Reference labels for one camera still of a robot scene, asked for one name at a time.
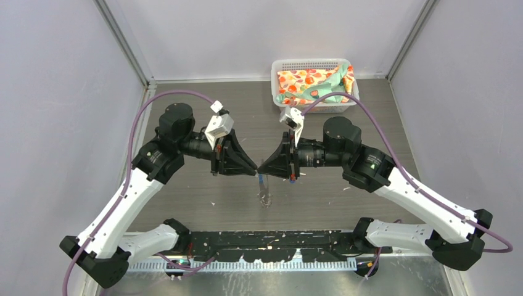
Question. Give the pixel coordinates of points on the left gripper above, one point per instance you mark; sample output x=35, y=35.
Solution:
x=226, y=148

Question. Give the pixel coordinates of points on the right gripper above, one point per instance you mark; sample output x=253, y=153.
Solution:
x=282, y=163

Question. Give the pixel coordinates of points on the large metal keyring disc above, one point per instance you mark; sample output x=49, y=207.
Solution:
x=264, y=194

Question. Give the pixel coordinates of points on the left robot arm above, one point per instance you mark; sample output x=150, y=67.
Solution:
x=101, y=250

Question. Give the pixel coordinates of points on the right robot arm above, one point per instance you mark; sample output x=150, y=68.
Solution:
x=449, y=233

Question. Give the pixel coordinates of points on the floral patterned cloth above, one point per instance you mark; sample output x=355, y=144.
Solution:
x=303, y=87

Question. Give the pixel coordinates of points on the white plastic basket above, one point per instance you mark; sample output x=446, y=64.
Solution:
x=302, y=64

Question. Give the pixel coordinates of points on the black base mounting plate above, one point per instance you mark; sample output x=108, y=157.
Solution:
x=272, y=246

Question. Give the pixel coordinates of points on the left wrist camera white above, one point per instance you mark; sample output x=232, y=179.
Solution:
x=220, y=124

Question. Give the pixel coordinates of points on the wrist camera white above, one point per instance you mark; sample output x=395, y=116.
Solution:
x=293, y=118
x=220, y=124

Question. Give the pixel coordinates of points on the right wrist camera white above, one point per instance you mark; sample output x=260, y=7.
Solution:
x=293, y=118

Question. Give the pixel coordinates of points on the aluminium frame rail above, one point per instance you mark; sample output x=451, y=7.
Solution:
x=265, y=265

